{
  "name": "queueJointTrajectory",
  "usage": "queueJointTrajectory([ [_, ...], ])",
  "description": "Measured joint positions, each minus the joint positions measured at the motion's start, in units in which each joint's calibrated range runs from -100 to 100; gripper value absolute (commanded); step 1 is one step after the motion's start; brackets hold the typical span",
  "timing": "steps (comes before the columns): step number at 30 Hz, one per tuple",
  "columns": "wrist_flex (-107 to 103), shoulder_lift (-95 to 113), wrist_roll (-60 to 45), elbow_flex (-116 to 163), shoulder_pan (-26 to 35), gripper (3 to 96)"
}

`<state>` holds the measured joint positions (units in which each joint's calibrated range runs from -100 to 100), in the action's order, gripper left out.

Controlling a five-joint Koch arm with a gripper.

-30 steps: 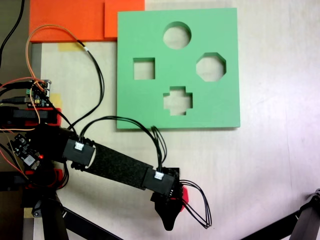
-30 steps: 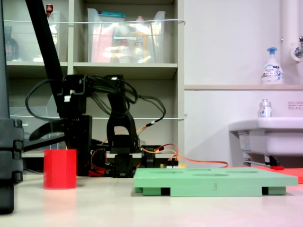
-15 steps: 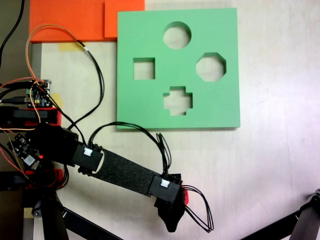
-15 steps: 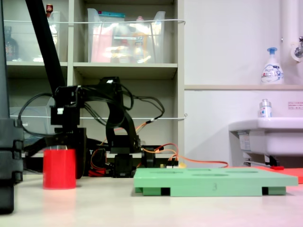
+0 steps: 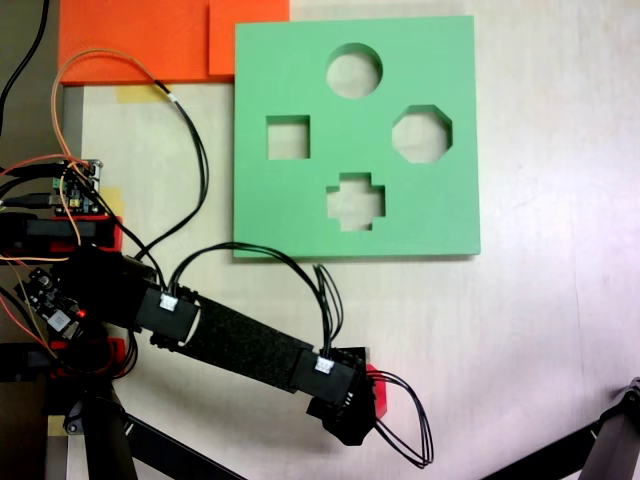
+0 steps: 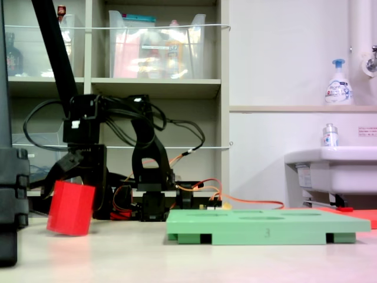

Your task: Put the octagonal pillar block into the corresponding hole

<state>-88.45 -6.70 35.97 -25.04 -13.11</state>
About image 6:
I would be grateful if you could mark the small clear sanitizer bottle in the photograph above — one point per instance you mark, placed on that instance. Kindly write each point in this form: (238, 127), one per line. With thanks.
(330, 138)

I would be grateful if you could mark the notched black stack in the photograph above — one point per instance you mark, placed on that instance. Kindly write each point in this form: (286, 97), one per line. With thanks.
(11, 177)

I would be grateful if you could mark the green shape sorting board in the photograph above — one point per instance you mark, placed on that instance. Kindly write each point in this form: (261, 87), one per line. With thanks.
(235, 230)

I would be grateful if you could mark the red octagonal pillar block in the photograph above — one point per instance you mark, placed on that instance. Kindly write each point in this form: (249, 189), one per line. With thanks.
(70, 209)

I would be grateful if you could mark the slim black tripod strut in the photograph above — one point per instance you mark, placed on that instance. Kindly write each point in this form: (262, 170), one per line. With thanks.
(38, 183)

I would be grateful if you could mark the small circuit board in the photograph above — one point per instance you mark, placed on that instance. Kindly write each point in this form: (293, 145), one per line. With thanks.
(210, 207)

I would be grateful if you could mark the dark glass bottle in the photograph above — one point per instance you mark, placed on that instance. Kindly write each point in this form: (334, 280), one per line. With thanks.
(13, 59)

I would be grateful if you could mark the white foam soap bottle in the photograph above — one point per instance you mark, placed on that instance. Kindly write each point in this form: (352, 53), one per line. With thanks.
(338, 91)

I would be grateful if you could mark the beige shelf unit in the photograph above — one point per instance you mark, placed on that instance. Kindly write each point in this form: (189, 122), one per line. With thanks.
(156, 88)

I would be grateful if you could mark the pink wall label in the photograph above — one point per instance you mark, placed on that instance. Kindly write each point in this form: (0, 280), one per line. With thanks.
(368, 131)

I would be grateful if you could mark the clear plastic storage bin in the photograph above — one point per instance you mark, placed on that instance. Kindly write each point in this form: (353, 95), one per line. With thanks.
(117, 44)
(29, 59)

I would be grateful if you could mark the white sink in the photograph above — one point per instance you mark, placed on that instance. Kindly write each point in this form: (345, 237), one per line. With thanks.
(338, 174)

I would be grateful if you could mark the red table clamp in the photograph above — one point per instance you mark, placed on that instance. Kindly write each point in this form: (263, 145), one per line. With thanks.
(120, 215)

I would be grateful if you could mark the clear plastic file holder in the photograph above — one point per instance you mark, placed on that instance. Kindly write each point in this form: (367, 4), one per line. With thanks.
(38, 159)

